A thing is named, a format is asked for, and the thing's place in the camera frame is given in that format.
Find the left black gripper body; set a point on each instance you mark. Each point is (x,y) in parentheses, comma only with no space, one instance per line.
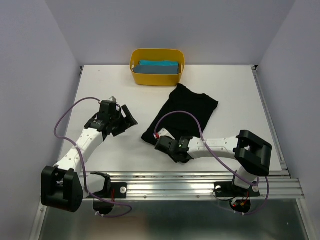
(118,124)

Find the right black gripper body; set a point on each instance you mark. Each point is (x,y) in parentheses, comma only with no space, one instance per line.
(173,157)

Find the black t shirt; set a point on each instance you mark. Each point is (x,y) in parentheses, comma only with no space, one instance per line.
(179,112)

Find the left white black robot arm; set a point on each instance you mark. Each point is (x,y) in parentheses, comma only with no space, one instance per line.
(65,185)

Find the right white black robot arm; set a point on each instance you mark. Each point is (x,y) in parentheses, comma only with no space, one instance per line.
(246,155)

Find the grey blue folded t shirt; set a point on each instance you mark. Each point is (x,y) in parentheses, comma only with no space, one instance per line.
(157,69)

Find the teal folded t shirt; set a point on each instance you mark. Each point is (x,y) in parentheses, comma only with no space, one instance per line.
(164,63)

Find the yellow plastic basket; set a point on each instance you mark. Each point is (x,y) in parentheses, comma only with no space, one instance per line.
(157,54)

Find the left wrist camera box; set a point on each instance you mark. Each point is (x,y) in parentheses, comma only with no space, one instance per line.
(112,99)

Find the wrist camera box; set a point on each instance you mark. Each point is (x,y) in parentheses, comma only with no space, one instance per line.
(165,133)
(112,99)

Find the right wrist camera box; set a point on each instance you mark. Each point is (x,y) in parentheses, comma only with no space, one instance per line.
(165,133)

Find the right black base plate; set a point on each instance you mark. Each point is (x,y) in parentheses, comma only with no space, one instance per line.
(227,189)

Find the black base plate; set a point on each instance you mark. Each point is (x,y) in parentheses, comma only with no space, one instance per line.
(115,190)
(227,189)

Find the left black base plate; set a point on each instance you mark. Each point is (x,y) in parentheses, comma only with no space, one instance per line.
(115,190)

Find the aluminium front rail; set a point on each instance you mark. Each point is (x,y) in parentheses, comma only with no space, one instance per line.
(187,186)

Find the right aluminium side rail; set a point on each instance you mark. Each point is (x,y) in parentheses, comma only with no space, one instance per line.
(275,138)

